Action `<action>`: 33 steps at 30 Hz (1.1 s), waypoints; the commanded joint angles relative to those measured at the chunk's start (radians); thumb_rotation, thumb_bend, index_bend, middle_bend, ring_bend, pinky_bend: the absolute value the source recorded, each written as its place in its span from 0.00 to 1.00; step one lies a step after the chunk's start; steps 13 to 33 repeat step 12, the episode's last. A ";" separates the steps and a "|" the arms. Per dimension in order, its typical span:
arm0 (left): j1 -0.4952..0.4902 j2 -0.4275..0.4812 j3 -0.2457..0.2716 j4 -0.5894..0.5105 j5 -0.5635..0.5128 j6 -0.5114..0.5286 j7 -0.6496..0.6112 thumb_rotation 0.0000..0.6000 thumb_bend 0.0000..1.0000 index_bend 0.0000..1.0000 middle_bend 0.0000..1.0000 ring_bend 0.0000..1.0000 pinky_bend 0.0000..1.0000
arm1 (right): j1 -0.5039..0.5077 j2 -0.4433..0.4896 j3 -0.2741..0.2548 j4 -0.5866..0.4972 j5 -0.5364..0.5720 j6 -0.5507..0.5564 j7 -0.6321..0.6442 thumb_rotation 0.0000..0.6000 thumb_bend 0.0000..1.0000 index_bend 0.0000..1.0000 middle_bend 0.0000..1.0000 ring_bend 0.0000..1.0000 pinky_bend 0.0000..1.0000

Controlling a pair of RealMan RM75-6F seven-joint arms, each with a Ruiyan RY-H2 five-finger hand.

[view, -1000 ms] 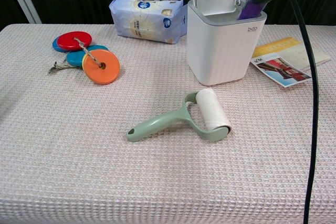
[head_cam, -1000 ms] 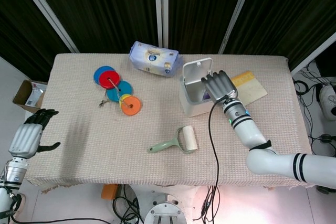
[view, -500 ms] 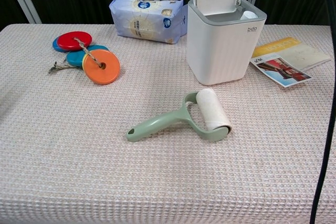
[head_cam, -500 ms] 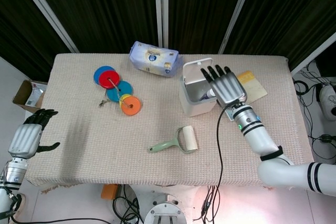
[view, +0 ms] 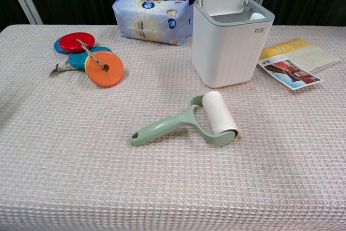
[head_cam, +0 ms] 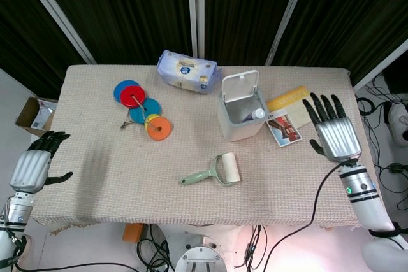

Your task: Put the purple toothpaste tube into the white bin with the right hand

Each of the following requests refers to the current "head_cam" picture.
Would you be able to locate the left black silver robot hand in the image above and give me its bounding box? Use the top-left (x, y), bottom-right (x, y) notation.
top-left (9, 131), bottom-right (74, 194)

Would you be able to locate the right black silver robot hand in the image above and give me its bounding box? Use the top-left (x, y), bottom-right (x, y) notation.
top-left (302, 92), bottom-right (363, 162)

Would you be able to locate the white bottle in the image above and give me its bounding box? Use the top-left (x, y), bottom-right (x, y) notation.
top-left (242, 108), bottom-right (266, 123)

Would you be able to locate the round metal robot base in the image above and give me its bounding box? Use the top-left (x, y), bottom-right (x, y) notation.
top-left (174, 233), bottom-right (228, 272)

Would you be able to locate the cardboard box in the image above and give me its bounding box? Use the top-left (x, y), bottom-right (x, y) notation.
top-left (15, 96), bottom-right (59, 138)

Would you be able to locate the white trash bin with lid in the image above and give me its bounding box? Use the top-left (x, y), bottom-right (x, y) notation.
top-left (217, 69), bottom-right (267, 142)

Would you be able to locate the red picture postcard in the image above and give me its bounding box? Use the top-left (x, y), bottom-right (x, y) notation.
top-left (266, 110), bottom-right (303, 148)

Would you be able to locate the white shoe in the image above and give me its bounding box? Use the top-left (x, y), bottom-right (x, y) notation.
top-left (387, 101), bottom-right (408, 147)

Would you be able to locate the yellow cover book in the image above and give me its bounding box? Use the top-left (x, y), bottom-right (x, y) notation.
top-left (266, 85), bottom-right (317, 129)

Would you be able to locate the beige waffle tablecloth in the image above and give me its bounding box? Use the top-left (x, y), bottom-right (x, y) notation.
top-left (30, 64), bottom-right (377, 229)

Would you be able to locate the green lint roller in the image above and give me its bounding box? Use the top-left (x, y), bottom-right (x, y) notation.
top-left (178, 152), bottom-right (242, 189)

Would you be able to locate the blue disc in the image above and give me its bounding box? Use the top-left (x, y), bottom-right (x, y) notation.
top-left (113, 79), bottom-right (141, 104)

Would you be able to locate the orange box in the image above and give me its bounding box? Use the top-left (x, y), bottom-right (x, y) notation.
top-left (122, 223), bottom-right (145, 243)

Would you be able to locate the dark curtain panel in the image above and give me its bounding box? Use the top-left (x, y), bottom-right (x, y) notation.
top-left (203, 0), bottom-right (307, 66)
top-left (31, 0), bottom-right (194, 65)
top-left (0, 0), bottom-right (87, 101)
top-left (275, 0), bottom-right (408, 87)

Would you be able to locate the red disc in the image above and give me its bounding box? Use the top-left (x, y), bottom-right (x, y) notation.
top-left (120, 84), bottom-right (147, 108)

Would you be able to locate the yellow disc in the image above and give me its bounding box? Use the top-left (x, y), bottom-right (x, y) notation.
top-left (143, 113), bottom-right (161, 133)

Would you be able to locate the teal disc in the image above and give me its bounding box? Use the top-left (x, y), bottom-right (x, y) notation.
top-left (129, 97), bottom-right (163, 125)

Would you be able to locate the orange disc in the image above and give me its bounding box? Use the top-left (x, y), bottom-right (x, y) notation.
top-left (146, 117), bottom-right (172, 142)

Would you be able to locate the light blue tissue pack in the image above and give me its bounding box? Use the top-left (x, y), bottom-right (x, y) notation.
top-left (156, 49), bottom-right (222, 95)

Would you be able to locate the black floor cable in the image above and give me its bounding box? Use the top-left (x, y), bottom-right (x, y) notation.
top-left (136, 223), bottom-right (177, 272)
top-left (356, 73), bottom-right (408, 190)

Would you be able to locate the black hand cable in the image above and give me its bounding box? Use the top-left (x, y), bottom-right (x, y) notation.
top-left (263, 162), bottom-right (346, 272)

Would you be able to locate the white partition frame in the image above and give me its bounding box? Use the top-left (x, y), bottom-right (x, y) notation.
top-left (186, 0), bottom-right (207, 59)
top-left (351, 39), bottom-right (408, 92)
top-left (263, 0), bottom-right (316, 66)
top-left (15, 0), bottom-right (98, 65)

